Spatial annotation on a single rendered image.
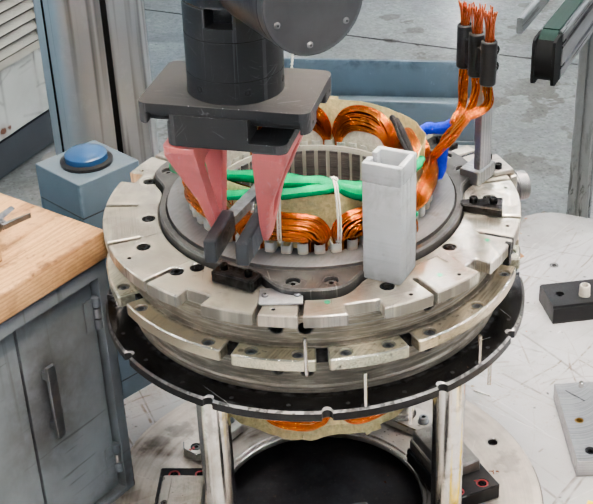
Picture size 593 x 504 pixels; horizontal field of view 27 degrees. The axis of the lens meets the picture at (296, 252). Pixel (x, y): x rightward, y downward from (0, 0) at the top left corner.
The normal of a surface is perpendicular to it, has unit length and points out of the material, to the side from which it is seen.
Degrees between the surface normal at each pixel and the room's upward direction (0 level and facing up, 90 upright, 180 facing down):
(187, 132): 90
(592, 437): 0
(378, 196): 90
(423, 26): 0
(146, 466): 0
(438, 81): 90
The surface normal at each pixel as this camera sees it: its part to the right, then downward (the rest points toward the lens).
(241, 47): 0.16, 0.50
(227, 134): -0.23, 0.50
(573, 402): -0.04, -0.86
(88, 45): 0.47, 0.43
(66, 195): -0.71, 0.38
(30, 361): 0.81, 0.27
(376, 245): -0.44, 0.47
